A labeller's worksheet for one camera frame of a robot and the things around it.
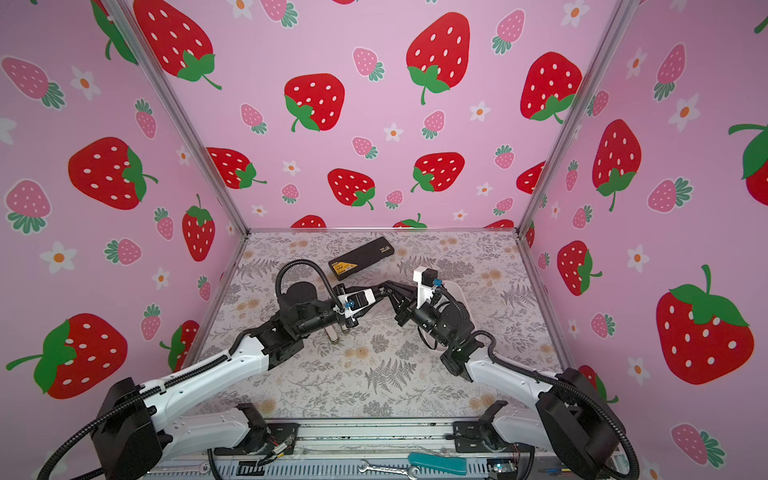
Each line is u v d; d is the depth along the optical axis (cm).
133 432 38
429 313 66
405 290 68
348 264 105
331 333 89
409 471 70
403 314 65
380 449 73
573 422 41
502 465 71
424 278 63
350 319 64
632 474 36
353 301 57
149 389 42
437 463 70
